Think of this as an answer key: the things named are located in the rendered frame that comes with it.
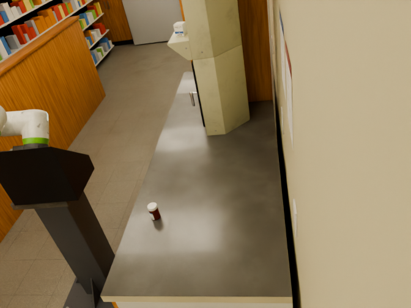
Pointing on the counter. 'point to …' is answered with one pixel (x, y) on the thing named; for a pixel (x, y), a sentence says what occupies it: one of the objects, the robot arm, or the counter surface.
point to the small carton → (180, 29)
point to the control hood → (181, 46)
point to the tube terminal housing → (218, 62)
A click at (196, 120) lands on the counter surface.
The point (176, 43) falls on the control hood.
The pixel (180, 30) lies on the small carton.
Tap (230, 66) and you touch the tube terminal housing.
